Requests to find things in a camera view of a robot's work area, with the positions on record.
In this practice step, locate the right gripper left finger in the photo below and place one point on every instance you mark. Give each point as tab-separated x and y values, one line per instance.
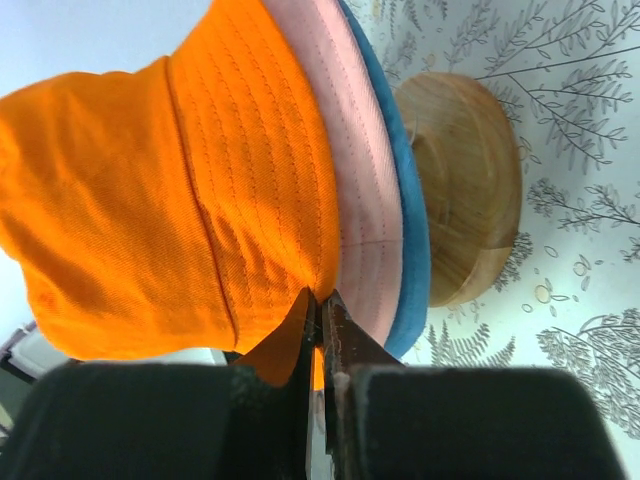
246	420

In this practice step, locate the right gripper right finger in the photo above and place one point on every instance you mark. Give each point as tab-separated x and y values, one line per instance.
387	420

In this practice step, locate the pink hat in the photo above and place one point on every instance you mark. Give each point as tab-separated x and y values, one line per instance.
370	216

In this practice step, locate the orange hat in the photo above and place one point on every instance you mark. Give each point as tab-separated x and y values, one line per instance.
183	205

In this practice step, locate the wooden hat stand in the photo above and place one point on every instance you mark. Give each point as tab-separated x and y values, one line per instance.
467	159

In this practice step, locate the blue bucket hat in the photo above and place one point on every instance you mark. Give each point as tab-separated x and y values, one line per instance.
411	314

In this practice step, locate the floral table mat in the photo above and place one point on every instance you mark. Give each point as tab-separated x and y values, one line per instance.
566	74

